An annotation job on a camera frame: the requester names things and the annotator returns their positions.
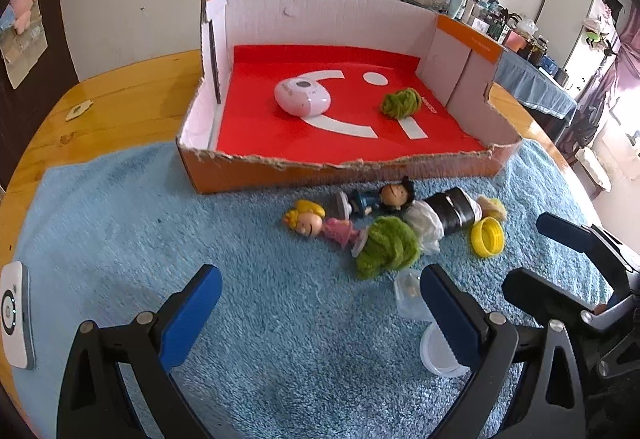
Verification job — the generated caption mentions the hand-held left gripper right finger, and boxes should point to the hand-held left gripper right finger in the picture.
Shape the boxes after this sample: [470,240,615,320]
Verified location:
[419,263,598,439]

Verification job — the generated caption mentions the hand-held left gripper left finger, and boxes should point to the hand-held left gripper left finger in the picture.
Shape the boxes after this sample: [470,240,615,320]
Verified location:
[56,264,223,439]

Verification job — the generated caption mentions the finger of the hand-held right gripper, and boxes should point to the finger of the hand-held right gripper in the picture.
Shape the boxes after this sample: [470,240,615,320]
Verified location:
[502,269,613,327]
[537,212,632,300]

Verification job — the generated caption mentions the clear round lid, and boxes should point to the clear round lid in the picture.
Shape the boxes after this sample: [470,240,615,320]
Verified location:
[419,321,473,377]

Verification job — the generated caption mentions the clear plastic container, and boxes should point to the clear plastic container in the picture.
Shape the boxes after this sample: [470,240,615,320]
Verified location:
[394,269,433,322]

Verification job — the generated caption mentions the small beige toy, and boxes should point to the small beige toy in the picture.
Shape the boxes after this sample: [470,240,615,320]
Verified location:
[477,196,508,222]

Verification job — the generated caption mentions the yellow bottle cap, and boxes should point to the yellow bottle cap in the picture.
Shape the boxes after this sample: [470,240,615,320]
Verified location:
[471,216,506,259]

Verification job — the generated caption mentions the green yarn ball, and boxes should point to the green yarn ball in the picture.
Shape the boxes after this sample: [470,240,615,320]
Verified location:
[381,88,425,121]
[356,216,421,281]

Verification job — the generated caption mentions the black white bag roll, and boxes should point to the black white bag roll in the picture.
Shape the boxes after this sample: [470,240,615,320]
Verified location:
[402,188,483,256]

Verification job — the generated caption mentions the dark-haired doll blue clothes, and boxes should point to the dark-haired doll blue clothes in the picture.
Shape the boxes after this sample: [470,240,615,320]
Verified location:
[334,176,418,222]

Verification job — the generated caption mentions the blonde doll pink dress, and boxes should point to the blonde doll pink dress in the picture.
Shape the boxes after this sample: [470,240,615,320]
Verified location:
[283,199,371,257]

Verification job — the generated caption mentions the orange cardboard box red bottom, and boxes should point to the orange cardboard box red bottom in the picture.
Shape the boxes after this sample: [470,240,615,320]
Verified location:
[176,0,523,196]

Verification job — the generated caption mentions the blue fluffy towel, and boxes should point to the blue fluffy towel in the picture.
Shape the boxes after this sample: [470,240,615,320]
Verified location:
[12,139,616,439]

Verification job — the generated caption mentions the purple curtain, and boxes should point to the purple curtain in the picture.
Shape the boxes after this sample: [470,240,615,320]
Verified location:
[575,4,640,170]

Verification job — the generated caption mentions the blue tablecloth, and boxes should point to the blue tablecloth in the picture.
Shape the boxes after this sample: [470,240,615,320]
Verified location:
[494,50,579,121]

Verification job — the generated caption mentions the white rectangular device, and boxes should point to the white rectangular device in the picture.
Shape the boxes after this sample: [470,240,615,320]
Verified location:
[0,260,37,371]

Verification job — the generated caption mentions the white cabinet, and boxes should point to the white cabinet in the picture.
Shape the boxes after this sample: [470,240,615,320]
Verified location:
[535,0,601,70]

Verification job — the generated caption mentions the row of bottles and jars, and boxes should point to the row of bottles and jars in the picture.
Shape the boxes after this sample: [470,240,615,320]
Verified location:
[442,0,571,85]

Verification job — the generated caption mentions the white pink oval device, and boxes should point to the white pink oval device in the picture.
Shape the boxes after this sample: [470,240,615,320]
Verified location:
[274,78,333,118]

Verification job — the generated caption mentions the beige paper bag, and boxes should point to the beige paper bag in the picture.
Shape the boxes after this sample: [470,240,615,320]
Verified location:
[0,14,51,90]

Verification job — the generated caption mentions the brown door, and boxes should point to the brown door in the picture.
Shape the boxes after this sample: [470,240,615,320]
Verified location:
[0,0,81,192]

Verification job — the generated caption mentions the pink plush toy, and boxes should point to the pink plush toy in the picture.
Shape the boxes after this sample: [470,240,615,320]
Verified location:
[9,0,40,32]

